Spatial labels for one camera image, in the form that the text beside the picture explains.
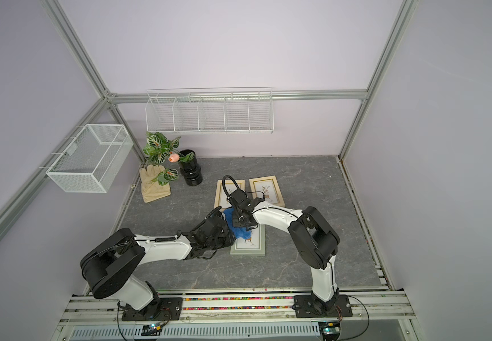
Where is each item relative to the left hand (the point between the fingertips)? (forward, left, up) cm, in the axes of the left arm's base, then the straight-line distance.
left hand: (235, 241), depth 89 cm
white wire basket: (+27, +54, +26) cm, 66 cm away
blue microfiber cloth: (+2, -2, +5) cm, 5 cm away
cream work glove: (+32, +43, -1) cm, 54 cm away
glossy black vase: (+34, +20, +9) cm, 40 cm away
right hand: (+9, -2, +2) cm, 9 cm away
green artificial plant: (+28, +28, +28) cm, 48 cm away
